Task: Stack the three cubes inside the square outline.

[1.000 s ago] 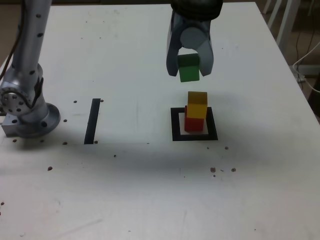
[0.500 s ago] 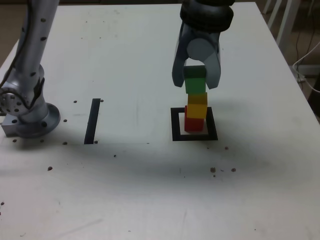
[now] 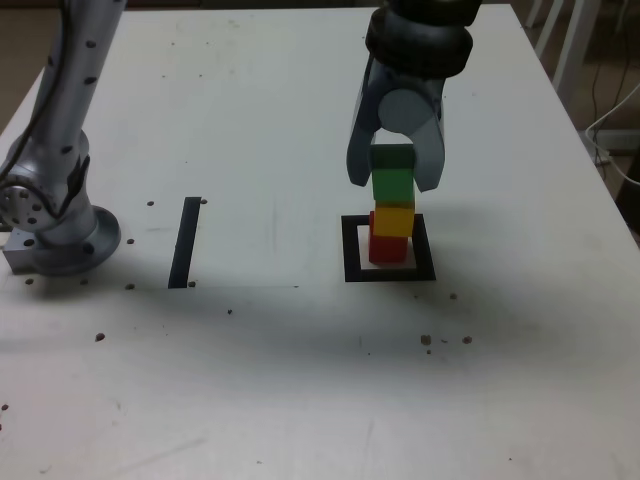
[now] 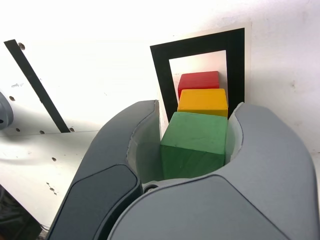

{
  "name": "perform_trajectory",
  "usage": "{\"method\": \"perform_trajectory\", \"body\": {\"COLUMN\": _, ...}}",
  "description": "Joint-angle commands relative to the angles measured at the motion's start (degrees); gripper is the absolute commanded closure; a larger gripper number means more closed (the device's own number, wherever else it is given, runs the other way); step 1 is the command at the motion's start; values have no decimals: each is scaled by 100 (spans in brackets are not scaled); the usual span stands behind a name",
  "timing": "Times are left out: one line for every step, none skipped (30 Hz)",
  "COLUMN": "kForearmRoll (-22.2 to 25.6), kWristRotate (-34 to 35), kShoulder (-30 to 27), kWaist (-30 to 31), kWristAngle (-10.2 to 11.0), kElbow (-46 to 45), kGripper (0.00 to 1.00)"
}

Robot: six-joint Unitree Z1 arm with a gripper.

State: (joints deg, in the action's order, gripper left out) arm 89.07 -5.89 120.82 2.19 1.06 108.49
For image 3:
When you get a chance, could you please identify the thick white furniture leg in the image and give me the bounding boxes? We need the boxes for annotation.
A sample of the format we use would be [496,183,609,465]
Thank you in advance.
[552,0,596,96]

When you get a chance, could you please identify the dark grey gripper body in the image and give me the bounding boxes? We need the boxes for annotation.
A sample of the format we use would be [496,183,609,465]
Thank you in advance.
[378,68,446,105]

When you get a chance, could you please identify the black cable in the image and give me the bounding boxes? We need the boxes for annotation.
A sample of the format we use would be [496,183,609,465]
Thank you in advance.
[591,59,632,126]

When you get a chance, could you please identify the black tape strip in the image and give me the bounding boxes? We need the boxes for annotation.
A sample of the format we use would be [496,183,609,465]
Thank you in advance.
[167,196,202,290]

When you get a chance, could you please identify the thin white furniture leg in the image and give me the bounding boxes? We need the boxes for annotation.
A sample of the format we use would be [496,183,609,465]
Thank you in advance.
[535,0,569,57]
[523,0,547,29]

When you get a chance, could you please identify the red cube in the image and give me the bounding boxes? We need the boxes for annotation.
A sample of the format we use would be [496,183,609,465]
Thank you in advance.
[368,210,410,265]

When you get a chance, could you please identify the black tape square outline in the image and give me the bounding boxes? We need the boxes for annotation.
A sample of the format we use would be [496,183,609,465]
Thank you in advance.
[341,213,437,283]

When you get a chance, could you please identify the green cube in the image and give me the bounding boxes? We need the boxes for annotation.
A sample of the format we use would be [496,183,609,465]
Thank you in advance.
[369,143,417,202]

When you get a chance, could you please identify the yellow cube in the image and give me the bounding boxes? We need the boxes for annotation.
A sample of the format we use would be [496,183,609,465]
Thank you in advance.
[374,199,416,238]

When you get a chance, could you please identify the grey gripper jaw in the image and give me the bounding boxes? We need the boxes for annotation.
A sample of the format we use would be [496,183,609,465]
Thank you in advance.
[344,53,387,188]
[377,87,447,196]

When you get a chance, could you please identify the white cable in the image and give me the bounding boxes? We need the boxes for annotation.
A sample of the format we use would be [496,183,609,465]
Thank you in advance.
[583,82,640,187]

